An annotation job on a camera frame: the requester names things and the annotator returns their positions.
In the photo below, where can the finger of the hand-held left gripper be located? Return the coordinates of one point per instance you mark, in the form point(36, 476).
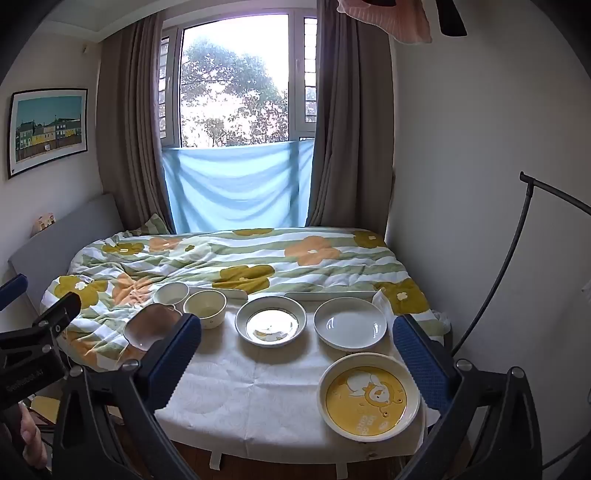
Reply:
point(60, 311)
point(11, 288)

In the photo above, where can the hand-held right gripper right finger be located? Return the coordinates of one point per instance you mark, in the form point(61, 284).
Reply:
point(420, 364)

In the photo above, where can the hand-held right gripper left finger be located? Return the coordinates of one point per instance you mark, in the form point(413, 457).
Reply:
point(180, 353)

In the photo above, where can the yellow cartoon plate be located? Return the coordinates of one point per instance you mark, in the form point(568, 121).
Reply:
point(367, 399)

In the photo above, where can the plain white plate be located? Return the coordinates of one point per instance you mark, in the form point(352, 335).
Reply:
point(349, 323)

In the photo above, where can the striped rim plate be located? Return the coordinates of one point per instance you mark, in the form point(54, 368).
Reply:
point(271, 321)

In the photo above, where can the person's left hand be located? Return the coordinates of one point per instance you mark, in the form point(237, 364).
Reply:
point(30, 436)

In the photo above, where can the yellow stool seat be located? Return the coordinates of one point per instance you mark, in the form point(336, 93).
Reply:
point(46, 408)

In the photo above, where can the cream bowl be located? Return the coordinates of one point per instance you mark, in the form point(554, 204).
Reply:
point(206, 311)

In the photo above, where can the small white bowl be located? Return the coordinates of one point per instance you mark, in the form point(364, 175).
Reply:
point(171, 293)

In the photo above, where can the grey headboard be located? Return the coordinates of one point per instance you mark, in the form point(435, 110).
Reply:
point(64, 240)

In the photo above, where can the small printed box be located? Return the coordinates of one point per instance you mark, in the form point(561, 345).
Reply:
point(44, 224)

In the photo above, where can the white patterned tablecloth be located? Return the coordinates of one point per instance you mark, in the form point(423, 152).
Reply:
point(258, 383)

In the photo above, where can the floral striped blanket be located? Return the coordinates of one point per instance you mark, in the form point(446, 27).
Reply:
point(240, 263)

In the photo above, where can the green striped pillow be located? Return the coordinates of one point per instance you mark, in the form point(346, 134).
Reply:
point(154, 225)

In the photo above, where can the light blue cloth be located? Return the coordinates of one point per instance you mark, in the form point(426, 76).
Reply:
point(235, 189)

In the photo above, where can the brown curtain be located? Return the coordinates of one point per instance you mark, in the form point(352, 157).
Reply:
point(134, 129)
point(353, 138)

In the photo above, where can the window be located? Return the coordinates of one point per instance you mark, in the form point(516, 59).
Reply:
point(231, 83)

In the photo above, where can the pink hanging cloth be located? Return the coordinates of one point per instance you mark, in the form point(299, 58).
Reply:
point(392, 18)

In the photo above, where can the black hanging cloth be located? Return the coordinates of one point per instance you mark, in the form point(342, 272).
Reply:
point(451, 16)

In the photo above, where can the short white table rail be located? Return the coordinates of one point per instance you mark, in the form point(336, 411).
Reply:
point(232, 294)

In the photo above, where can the long white table rail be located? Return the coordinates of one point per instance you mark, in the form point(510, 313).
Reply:
point(330, 296)

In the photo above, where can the framed wall poster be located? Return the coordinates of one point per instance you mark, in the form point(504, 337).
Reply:
point(48, 131)

